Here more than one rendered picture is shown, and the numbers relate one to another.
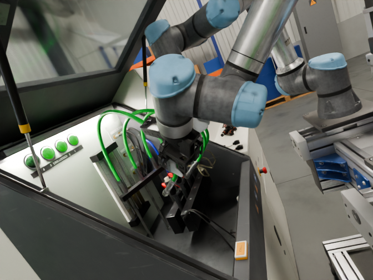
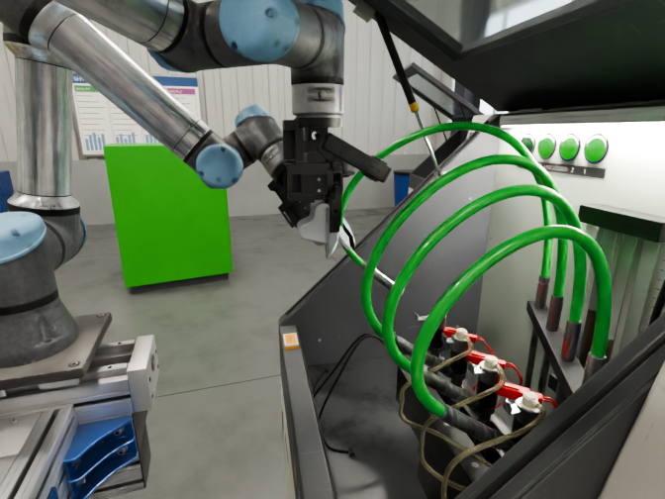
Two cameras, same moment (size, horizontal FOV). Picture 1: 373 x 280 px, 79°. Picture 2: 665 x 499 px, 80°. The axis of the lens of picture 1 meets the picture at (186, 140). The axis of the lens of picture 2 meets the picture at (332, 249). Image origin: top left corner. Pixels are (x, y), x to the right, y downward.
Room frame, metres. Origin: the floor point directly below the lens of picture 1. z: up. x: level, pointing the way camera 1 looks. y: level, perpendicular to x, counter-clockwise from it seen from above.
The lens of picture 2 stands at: (1.21, -0.37, 1.41)
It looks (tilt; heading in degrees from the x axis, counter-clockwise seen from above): 17 degrees down; 146
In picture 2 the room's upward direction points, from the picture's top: straight up
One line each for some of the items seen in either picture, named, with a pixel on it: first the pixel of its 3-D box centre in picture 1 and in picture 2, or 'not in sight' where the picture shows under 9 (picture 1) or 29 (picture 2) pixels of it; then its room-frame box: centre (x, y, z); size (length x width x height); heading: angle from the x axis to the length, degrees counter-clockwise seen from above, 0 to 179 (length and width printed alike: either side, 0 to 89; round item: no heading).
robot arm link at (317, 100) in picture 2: not in sight; (318, 103); (0.70, -0.06, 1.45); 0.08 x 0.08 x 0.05
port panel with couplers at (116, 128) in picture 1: (130, 150); not in sight; (1.11, 0.28, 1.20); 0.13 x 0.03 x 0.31; 157
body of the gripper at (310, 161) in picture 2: not in sight; (313, 160); (0.69, -0.06, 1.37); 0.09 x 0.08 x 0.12; 67
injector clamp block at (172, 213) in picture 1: (195, 203); (461, 460); (0.90, 0.08, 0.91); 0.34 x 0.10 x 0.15; 157
